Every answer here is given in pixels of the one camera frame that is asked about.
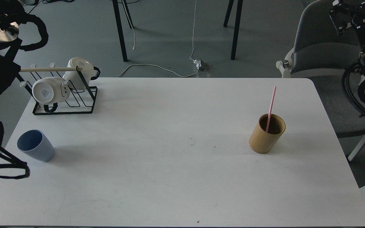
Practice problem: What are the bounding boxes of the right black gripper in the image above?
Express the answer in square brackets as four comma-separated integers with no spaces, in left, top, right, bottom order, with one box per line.
[328,0,365,52]

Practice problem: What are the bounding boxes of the blue plastic cup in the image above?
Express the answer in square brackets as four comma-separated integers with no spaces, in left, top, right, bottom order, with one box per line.
[16,130,55,162]

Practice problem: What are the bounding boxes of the grey office chair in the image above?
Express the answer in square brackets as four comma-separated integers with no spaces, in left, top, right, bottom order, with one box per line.
[276,0,365,161]

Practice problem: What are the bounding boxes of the black table leg right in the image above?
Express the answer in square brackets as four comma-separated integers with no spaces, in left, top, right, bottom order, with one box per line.
[223,0,244,60]

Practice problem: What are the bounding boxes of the black table leg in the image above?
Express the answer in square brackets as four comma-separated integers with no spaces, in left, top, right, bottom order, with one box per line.
[223,0,244,60]
[112,0,134,62]

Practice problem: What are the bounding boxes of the white power plug adapter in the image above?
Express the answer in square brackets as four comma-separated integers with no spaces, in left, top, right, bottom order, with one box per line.
[193,59,210,71]

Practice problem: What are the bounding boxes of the bamboo cylinder holder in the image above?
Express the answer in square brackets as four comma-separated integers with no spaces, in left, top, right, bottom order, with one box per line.
[249,114,286,154]

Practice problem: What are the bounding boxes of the black table leg left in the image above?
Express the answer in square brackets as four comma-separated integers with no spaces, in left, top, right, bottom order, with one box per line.
[112,0,134,62]

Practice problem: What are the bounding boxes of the white mug rear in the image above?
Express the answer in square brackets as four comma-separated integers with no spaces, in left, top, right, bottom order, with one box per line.
[63,57,101,90]

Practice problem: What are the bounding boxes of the white mug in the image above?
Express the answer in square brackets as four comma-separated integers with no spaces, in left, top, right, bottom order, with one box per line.
[32,77,71,105]
[63,57,101,90]

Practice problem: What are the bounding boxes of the white mug front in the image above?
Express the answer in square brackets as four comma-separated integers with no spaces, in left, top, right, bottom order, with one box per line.
[32,77,71,105]

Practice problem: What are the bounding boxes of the thin white hanging cable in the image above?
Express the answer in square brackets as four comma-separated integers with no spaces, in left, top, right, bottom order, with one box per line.
[189,0,198,61]

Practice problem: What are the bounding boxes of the white floor cable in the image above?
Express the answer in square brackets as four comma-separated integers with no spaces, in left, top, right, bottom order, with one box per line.
[118,64,199,78]

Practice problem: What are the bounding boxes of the black wire mug rack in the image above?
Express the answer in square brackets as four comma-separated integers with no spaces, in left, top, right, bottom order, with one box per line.
[17,63,100,115]

